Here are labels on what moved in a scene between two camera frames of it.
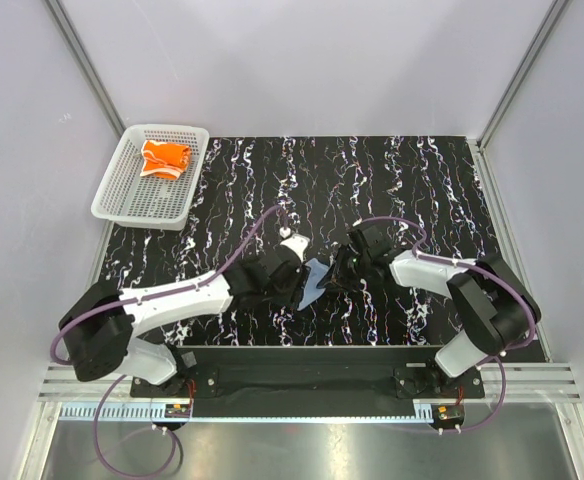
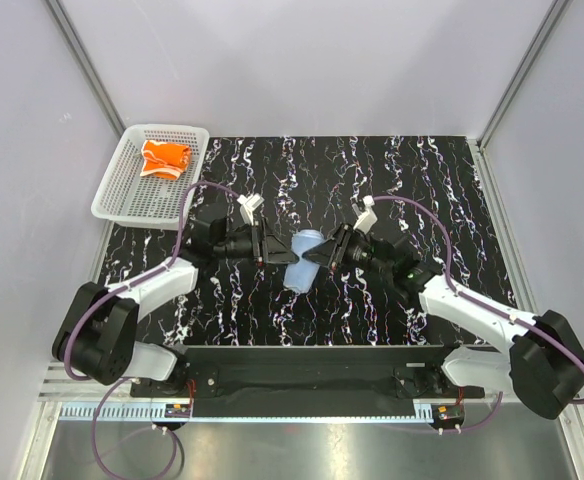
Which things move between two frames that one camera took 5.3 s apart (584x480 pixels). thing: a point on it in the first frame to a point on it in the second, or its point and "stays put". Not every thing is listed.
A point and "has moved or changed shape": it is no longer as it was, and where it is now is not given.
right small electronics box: (447, 414) stays put
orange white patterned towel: (164, 159) stays put
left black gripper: (292, 296) to (267, 248)
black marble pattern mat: (254, 190) stays put
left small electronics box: (174, 410) stays put
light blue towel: (310, 291) has moved or changed shape
